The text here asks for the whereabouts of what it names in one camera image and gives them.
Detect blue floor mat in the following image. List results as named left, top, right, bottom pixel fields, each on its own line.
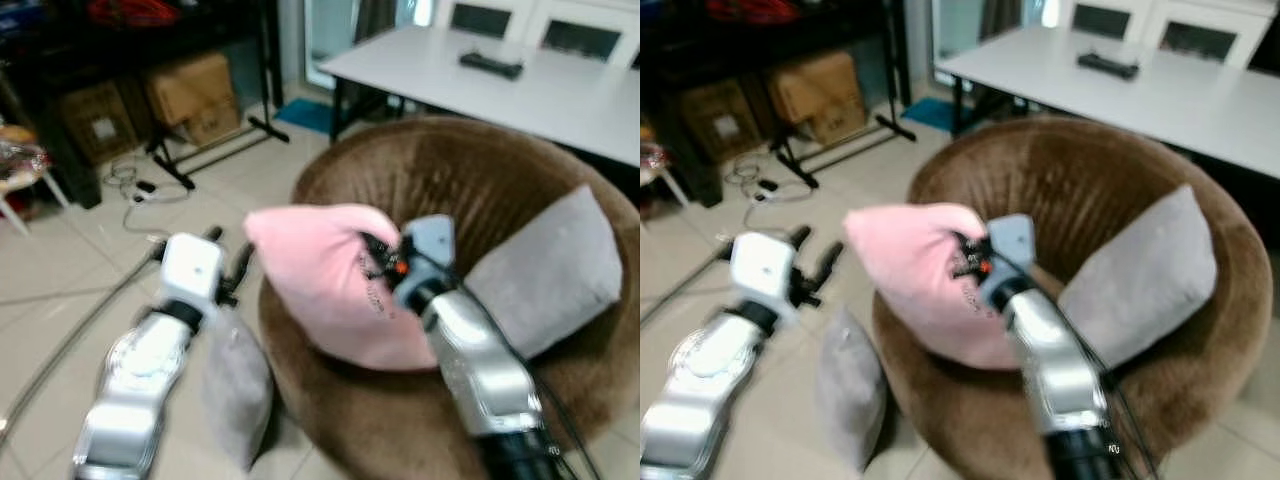
left=274, top=96, right=337, bottom=137
left=899, top=96, right=958, bottom=135

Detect black device on table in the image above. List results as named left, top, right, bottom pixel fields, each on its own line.
left=1076, top=51, right=1142, bottom=82
left=458, top=51, right=525, bottom=82

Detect grey square pillow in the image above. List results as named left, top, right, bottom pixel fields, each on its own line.
left=202, top=308, right=276, bottom=473
left=814, top=306, right=890, bottom=473
left=1057, top=184, right=1220, bottom=370
left=463, top=184, right=624, bottom=362

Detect black metal storage rack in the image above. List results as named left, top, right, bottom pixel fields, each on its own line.
left=640, top=0, right=917, bottom=208
left=0, top=0, right=292, bottom=211

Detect pink pillow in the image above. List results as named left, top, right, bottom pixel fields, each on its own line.
left=842, top=203, right=1023, bottom=373
left=244, top=203, right=442, bottom=373

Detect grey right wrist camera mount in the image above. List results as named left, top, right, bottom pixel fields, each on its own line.
left=980, top=212, right=1038, bottom=297
left=393, top=214, right=458, bottom=301

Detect brown cardboard box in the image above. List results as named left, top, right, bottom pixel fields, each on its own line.
left=766, top=51, right=863, bottom=148
left=143, top=51, right=243, bottom=148

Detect tangled floor cables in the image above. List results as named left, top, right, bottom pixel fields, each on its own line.
left=100, top=148, right=193, bottom=239
left=724, top=148, right=803, bottom=239

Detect white table with black frame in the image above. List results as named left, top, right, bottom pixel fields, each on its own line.
left=934, top=24, right=1280, bottom=183
left=317, top=24, right=641, bottom=169

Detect dark labelled cardboard box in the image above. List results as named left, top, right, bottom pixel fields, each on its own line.
left=678, top=80, right=758, bottom=167
left=58, top=82, right=139, bottom=167

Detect brown round velvet sofa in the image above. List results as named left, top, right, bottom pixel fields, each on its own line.
left=257, top=114, right=641, bottom=480
left=871, top=114, right=1275, bottom=480

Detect white chair with dark panel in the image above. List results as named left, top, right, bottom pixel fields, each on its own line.
left=432, top=0, right=533, bottom=43
left=1058, top=0, right=1153, bottom=43
left=1144, top=0, right=1277, bottom=69
left=524, top=0, right=641, bottom=69

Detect grey floor hose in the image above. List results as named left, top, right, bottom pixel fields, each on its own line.
left=640, top=243, right=743, bottom=329
left=0, top=238, right=167, bottom=446

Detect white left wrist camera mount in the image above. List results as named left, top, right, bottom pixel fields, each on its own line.
left=158, top=232, right=227, bottom=307
left=728, top=231, right=798, bottom=307

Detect red item on rack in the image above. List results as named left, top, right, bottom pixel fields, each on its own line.
left=85, top=0, right=183, bottom=27
left=704, top=0, right=803, bottom=25

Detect small white side table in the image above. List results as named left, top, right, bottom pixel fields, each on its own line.
left=640, top=124, right=693, bottom=213
left=0, top=124, right=73, bottom=239

